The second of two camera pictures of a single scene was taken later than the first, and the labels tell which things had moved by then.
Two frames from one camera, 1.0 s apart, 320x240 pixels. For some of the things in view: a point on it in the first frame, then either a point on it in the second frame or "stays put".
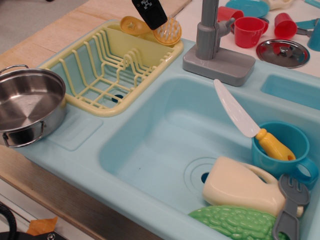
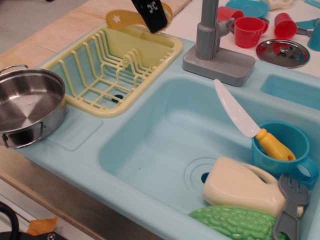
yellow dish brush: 167,34 to 118,18
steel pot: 32,101 stays put
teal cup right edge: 314,41 stays put
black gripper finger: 152,12 stays put
